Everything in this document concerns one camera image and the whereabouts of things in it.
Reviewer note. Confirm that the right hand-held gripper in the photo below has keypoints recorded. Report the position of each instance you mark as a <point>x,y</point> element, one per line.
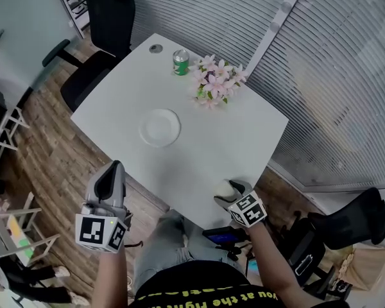
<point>248,210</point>

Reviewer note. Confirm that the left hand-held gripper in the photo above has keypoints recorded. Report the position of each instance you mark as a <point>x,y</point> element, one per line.
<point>93,228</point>

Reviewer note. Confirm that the small cream round object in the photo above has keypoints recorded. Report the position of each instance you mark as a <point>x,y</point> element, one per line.
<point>224,188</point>

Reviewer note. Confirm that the white plate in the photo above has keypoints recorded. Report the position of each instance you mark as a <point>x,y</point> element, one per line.
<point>160,127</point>

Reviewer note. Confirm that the person's left forearm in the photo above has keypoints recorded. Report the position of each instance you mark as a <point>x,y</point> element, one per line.
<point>110,281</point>

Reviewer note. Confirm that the person's right forearm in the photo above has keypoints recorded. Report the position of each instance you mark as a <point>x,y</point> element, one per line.
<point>272,261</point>

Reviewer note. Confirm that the black device with blue screen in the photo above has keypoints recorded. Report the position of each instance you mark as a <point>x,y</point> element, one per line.
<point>223,236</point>

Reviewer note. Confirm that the white table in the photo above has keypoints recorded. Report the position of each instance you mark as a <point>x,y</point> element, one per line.
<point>211,140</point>

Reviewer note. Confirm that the person's legs in grey trousers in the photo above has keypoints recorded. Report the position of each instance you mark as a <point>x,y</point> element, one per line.
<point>167,252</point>

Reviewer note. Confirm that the person's black t-shirt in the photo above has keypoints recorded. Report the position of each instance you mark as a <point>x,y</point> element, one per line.
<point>195,284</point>

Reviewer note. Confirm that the green paper sheet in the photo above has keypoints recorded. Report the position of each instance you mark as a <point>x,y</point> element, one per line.
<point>25,247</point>

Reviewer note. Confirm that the yellow paper sheet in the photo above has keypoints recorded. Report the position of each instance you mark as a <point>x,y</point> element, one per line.
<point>14,228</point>

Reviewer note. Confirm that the white stool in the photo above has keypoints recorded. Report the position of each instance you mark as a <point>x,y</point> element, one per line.
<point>9,130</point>

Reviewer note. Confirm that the pink flower bouquet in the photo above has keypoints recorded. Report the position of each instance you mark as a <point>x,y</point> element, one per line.
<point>216,82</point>

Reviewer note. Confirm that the white folding rack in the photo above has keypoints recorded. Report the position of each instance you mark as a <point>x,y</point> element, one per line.
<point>0,239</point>

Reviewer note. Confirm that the green drink can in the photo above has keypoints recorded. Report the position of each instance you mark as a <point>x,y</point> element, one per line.
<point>181,63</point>

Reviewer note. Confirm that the cardboard box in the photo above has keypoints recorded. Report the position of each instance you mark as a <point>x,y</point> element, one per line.
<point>369,268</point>

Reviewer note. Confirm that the black office chair with headrest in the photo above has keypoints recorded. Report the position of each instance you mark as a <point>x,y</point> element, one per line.
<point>109,18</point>

